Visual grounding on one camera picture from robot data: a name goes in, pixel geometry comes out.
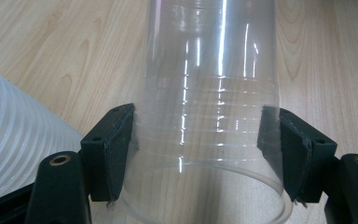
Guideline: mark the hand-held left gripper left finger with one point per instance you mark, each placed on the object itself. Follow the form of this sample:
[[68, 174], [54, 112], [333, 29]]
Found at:
[[105, 149]]

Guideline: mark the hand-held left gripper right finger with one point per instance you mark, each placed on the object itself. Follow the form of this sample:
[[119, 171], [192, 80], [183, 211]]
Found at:
[[301, 155]]

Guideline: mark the stack of clear plastic cups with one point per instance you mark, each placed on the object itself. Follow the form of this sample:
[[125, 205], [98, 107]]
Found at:
[[12, 133]]

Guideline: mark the clear drinking cup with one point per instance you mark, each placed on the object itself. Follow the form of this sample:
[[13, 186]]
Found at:
[[205, 77]]

